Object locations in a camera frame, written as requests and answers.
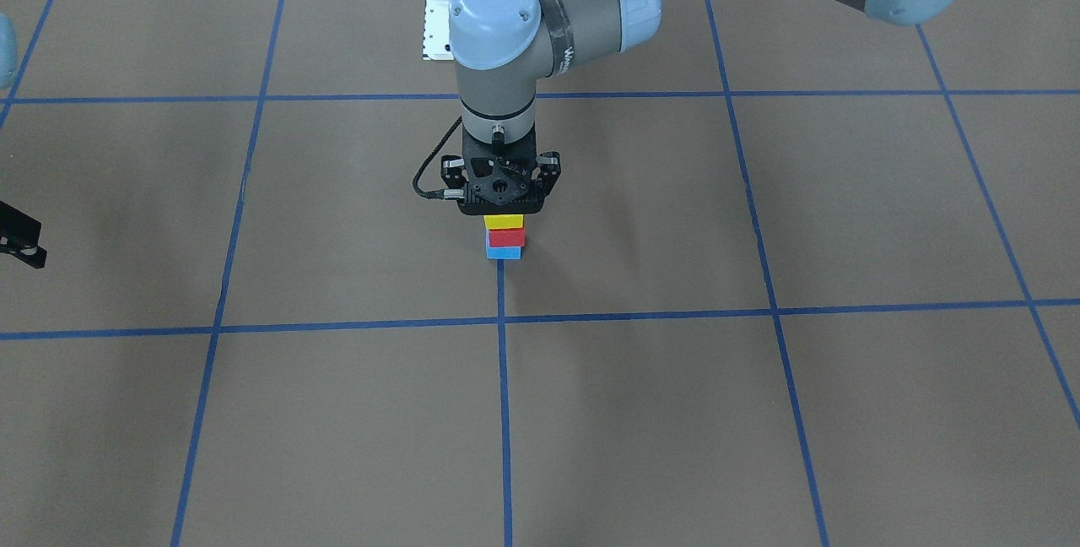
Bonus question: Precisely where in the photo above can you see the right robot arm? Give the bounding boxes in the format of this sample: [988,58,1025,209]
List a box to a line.
[1,13,48,269]

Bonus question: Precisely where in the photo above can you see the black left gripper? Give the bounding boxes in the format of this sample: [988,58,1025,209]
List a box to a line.
[440,126,562,216]

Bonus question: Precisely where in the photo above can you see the blue block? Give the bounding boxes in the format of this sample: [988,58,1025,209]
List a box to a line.
[485,246,524,261]

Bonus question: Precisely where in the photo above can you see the red block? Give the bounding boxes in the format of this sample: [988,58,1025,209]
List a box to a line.
[486,227,527,248]

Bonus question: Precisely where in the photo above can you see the yellow block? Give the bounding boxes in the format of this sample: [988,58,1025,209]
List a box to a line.
[483,214,525,230]

